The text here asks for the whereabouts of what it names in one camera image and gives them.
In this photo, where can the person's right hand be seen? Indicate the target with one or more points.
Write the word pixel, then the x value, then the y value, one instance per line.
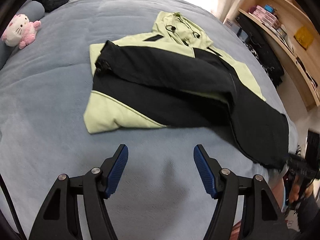
pixel 294 193

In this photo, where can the grey-blue fleece bed blanket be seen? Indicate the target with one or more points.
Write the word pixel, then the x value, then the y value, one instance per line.
pixel 44 92

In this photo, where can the wooden bookshelf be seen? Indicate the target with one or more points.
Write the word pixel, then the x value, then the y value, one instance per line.
pixel 302 65

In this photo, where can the green and black hooded jacket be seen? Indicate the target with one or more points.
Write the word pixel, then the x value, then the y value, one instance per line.
pixel 173 76

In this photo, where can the yellow paper bag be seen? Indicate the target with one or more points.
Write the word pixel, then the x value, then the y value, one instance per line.
pixel 304 37

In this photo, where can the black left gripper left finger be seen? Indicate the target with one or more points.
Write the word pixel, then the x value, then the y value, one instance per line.
pixel 58 217

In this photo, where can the pink white cat plush toy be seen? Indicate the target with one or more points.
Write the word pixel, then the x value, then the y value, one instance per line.
pixel 20 32

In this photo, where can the stack of pink boxes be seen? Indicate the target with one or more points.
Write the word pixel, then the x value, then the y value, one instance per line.
pixel 264 16

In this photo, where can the black white patterned clothes pile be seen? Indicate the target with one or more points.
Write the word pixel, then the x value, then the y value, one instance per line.
pixel 261 49

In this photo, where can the blue round object on shelf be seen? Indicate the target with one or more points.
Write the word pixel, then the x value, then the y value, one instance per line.
pixel 269 8

